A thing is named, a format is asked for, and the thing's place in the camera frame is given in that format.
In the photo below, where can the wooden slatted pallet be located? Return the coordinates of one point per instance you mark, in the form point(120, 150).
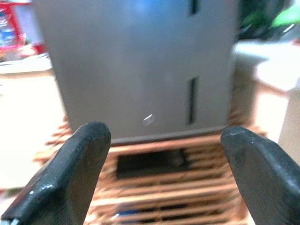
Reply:
point(168, 192)

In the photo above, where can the grey fridge door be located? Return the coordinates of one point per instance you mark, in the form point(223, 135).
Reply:
point(140, 93)

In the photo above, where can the white furniture unit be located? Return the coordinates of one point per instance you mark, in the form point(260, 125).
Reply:
point(276, 70)

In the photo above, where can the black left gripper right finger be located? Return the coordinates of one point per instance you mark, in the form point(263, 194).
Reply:
point(264, 178)

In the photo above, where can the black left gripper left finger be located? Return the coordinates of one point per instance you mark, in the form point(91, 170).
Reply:
point(61, 173)

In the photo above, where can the clear water bottle blue label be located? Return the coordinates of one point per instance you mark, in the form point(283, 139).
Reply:
point(7, 32)

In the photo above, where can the red plastic rack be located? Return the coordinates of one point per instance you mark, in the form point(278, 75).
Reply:
point(20, 37)

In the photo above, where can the grey fridge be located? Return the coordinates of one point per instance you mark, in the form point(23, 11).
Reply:
point(131, 30)

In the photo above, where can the green and black object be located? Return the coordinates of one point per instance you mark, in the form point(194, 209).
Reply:
point(286, 16)

